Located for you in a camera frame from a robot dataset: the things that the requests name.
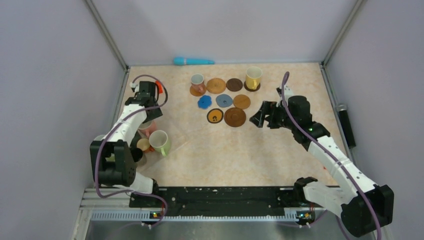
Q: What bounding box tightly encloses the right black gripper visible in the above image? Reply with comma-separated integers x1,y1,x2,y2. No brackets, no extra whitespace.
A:
249,100,297,131

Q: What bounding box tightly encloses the brown grooved coaster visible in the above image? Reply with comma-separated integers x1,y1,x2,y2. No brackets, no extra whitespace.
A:
224,107,247,128

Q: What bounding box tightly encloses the light wooden coaster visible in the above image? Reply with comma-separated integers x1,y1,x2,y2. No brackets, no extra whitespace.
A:
233,94,251,110
189,86,206,97

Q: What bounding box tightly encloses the plain pink mug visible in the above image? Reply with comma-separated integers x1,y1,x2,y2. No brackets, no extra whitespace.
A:
138,120,158,138

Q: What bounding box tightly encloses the dark wooden coaster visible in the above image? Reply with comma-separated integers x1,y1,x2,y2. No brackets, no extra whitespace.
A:
243,82,261,92
226,78,244,92

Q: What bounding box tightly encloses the grey silicone coaster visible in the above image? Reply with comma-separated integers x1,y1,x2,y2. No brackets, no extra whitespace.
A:
215,94,233,108

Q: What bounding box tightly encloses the brown paw print coaster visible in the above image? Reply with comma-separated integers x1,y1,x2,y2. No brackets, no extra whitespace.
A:
206,108,224,124

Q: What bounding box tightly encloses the yellow mug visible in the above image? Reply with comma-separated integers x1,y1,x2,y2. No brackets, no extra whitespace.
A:
245,66,263,90

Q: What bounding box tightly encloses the light green mug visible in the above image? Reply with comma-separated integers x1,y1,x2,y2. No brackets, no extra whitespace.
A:
149,130,172,157

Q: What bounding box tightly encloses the pink printed mug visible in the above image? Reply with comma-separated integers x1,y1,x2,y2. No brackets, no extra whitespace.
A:
190,73,206,94

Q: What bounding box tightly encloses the woven rattan coaster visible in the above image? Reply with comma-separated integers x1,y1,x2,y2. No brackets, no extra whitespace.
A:
206,77,226,94

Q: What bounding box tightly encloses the blue flower coaster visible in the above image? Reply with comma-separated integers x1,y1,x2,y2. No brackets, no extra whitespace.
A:
197,95,212,110

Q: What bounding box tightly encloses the black microphone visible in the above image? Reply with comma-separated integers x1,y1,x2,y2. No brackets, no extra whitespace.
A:
336,103,356,149

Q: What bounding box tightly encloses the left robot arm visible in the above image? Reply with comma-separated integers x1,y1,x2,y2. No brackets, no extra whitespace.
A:
89,81,163,207

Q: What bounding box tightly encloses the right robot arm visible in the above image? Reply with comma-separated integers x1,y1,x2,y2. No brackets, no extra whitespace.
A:
249,95,394,240

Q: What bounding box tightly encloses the small orange cup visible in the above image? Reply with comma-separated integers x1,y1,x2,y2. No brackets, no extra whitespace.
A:
136,138,155,153

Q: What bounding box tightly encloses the red block near cups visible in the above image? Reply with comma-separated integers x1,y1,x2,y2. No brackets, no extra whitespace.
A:
155,80,164,94

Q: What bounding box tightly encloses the turquoise microphone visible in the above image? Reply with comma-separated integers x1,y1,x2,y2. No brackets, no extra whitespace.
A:
173,57,215,66

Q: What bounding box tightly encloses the brown mug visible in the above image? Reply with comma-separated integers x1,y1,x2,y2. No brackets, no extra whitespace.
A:
131,148,147,167

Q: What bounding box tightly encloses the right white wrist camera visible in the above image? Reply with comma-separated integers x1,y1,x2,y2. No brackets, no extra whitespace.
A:
276,86,295,102

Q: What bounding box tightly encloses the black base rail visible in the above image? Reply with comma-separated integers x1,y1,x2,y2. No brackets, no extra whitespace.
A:
129,186,324,228

